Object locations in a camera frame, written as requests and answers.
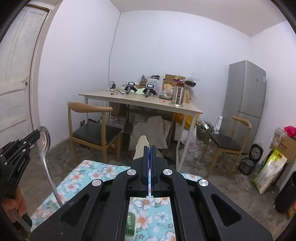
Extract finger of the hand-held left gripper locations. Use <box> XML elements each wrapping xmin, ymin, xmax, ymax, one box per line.
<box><xmin>0</xmin><ymin>129</ymin><xmax>41</xmax><ymax>163</ymax></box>

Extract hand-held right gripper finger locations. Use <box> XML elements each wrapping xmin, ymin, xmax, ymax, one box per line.
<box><xmin>150</xmin><ymin>146</ymin><xmax>273</xmax><ymax>241</ymax></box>
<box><xmin>29</xmin><ymin>146</ymin><xmax>150</xmax><ymax>241</ymax></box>

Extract metal spoon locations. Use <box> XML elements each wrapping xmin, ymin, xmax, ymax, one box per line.
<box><xmin>36</xmin><ymin>126</ymin><xmax>64</xmax><ymax>208</ymax></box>

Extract cream rice paddle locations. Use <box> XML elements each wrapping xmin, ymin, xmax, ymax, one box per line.
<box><xmin>133</xmin><ymin>136</ymin><xmax>151</xmax><ymax>160</ymax></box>

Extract green plastic utensil holder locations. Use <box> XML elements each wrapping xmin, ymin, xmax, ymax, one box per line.
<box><xmin>125</xmin><ymin>210</ymin><xmax>139</xmax><ymax>238</ymax></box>

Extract person's left hand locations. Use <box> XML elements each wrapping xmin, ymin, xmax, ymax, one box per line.
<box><xmin>5</xmin><ymin>187</ymin><xmax>27</xmax><ymax>217</ymax></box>

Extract grey woven sack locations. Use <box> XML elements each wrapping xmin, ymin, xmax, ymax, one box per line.
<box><xmin>128</xmin><ymin>116</ymin><xmax>173</xmax><ymax>151</ymax></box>

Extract yellow plastic bag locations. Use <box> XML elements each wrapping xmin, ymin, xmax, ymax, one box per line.
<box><xmin>173</xmin><ymin>112</ymin><xmax>193</xmax><ymax>129</ymax></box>

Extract wooden chair black seat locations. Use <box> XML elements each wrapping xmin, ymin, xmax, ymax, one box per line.
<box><xmin>68</xmin><ymin>102</ymin><xmax>123</xmax><ymax>163</ymax></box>
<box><xmin>200</xmin><ymin>116</ymin><xmax>252</xmax><ymax>178</ymax></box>

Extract floral blue tablecloth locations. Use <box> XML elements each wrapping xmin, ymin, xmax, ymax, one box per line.
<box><xmin>30</xmin><ymin>160</ymin><xmax>201</xmax><ymax>241</ymax></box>

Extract dark green bag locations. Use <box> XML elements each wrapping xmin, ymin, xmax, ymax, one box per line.
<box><xmin>196</xmin><ymin>120</ymin><xmax>214</xmax><ymax>141</ymax></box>

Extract light wooden dining table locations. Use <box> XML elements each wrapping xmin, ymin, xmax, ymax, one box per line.
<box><xmin>79</xmin><ymin>87</ymin><xmax>203</xmax><ymax>171</ymax></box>

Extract white panel door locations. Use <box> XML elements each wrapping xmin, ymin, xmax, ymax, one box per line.
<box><xmin>0</xmin><ymin>5</ymin><xmax>50</xmax><ymax>149</ymax></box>

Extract metal cylindrical canister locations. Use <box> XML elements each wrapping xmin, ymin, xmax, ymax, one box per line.
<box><xmin>170</xmin><ymin>86</ymin><xmax>185</xmax><ymax>108</ymax></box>

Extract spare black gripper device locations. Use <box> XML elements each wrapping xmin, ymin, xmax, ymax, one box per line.
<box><xmin>143</xmin><ymin>84</ymin><xmax>157</xmax><ymax>97</ymax></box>
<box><xmin>122</xmin><ymin>82</ymin><xmax>138</xmax><ymax>95</ymax></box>

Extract clear bag of food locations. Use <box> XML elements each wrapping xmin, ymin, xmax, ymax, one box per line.
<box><xmin>159</xmin><ymin>81</ymin><xmax>174</xmax><ymax>100</ymax></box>

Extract white plastic bottle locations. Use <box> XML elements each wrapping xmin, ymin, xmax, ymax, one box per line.
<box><xmin>215</xmin><ymin>116</ymin><xmax>223</xmax><ymax>134</ymax></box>

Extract white plastic bag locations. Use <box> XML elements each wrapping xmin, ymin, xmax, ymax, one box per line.
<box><xmin>148</xmin><ymin>78</ymin><xmax>160</xmax><ymax>92</ymax></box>

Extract open cardboard box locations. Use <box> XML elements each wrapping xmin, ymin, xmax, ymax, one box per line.
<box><xmin>163</xmin><ymin>74</ymin><xmax>186</xmax><ymax>90</ymax></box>

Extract black rice cooker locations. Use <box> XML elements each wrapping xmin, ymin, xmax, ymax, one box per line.
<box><xmin>238</xmin><ymin>144</ymin><xmax>264</xmax><ymax>176</ymax></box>

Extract green and white sack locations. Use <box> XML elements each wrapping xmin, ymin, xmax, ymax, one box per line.
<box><xmin>252</xmin><ymin>149</ymin><xmax>287</xmax><ymax>194</ymax></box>

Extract silver refrigerator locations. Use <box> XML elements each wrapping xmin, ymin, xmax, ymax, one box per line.
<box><xmin>222</xmin><ymin>60</ymin><xmax>267</xmax><ymax>153</ymax></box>

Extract large cardboard box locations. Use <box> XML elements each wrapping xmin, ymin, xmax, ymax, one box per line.
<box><xmin>269</xmin><ymin>136</ymin><xmax>296</xmax><ymax>163</ymax></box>

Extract black trash bin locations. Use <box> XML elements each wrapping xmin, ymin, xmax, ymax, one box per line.
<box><xmin>274</xmin><ymin>170</ymin><xmax>296</xmax><ymax>215</ymax></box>

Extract pink plastic bag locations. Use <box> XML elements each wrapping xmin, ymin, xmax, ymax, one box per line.
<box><xmin>284</xmin><ymin>126</ymin><xmax>296</xmax><ymax>139</ymax></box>

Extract orange detergent packet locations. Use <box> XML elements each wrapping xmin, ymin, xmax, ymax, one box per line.
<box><xmin>287</xmin><ymin>202</ymin><xmax>296</xmax><ymax>219</ymax></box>

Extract white wall cable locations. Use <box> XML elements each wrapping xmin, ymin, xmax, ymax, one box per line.
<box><xmin>108</xmin><ymin>14</ymin><xmax>121</xmax><ymax>84</ymax></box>

